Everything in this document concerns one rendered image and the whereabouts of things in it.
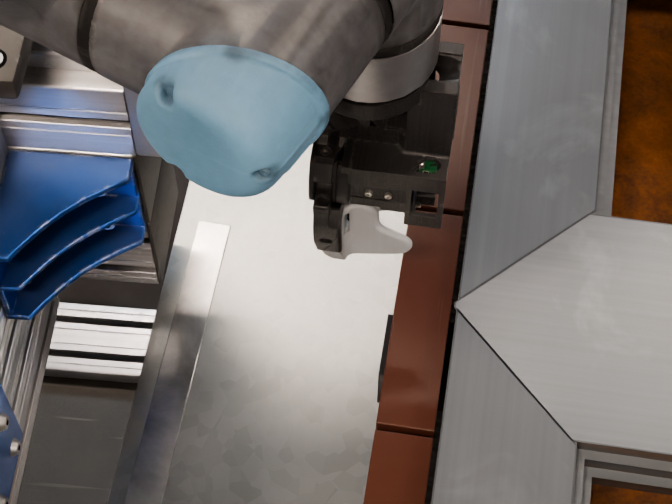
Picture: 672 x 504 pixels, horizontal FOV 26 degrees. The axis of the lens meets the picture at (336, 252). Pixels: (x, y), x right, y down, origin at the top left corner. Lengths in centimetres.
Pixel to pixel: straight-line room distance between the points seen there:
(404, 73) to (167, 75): 17
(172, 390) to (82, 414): 54
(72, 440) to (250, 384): 55
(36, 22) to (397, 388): 42
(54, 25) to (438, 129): 24
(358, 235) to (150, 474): 31
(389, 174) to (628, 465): 28
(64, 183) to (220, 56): 40
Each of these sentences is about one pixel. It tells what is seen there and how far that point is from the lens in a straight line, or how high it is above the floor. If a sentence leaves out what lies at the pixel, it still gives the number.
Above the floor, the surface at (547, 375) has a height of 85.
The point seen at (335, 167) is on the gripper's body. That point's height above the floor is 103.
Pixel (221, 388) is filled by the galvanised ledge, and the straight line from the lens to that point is 117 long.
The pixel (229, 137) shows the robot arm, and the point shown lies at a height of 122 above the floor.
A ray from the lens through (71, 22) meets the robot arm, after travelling 69.
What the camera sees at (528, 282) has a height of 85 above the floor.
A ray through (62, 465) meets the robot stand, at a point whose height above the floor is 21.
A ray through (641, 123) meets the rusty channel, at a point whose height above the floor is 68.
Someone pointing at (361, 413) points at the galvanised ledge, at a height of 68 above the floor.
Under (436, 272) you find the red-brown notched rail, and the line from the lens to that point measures 106.
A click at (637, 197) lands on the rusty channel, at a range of 129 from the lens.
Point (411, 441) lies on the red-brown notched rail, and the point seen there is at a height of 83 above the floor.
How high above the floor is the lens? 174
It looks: 59 degrees down
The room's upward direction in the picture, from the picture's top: straight up
